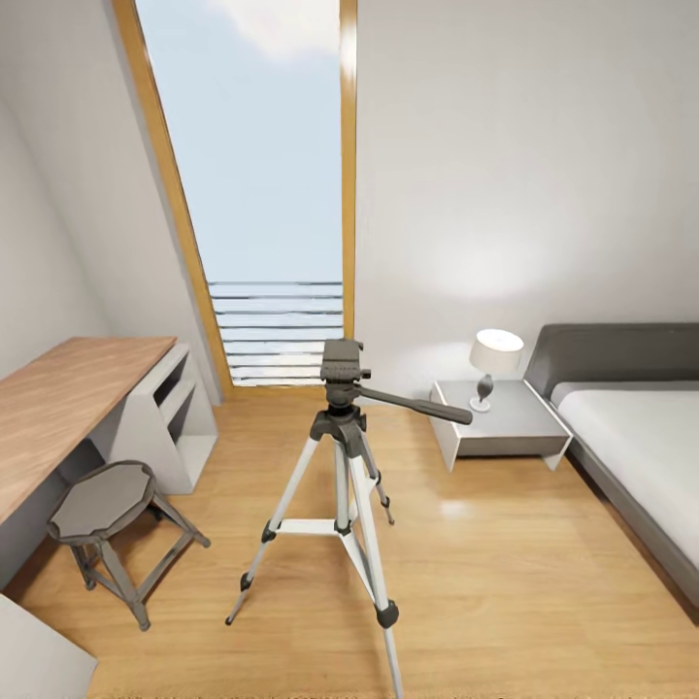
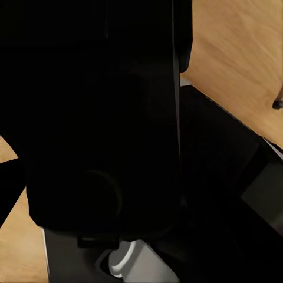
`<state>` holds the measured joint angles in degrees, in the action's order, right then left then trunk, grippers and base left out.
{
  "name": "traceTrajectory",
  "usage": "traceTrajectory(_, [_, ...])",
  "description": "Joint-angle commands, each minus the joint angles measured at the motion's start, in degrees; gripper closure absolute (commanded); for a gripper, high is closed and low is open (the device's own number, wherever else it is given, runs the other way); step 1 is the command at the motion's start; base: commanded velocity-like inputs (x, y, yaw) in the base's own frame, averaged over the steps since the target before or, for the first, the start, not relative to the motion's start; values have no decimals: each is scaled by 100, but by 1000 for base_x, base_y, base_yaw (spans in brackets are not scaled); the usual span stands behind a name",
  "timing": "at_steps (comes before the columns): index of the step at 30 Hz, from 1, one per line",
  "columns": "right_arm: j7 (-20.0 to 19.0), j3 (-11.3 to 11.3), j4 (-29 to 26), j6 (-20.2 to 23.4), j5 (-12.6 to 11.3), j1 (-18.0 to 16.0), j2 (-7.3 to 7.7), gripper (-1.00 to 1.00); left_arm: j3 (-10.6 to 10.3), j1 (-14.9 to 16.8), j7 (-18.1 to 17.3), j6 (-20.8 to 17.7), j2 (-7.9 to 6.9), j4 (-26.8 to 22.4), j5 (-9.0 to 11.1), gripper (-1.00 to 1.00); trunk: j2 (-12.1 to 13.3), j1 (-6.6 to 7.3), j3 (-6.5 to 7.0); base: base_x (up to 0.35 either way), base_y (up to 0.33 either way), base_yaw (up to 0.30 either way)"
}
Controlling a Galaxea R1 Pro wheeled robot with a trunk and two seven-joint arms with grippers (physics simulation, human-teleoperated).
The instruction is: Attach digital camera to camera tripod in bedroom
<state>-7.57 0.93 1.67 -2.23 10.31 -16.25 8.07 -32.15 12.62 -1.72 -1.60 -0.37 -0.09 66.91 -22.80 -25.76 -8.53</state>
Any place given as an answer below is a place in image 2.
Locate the digital camera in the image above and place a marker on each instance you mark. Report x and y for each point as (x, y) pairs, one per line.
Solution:
(90, 103)

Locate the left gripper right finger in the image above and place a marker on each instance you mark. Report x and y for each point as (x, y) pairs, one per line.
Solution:
(235, 244)

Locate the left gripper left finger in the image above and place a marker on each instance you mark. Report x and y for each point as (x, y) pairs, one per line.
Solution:
(12, 183)

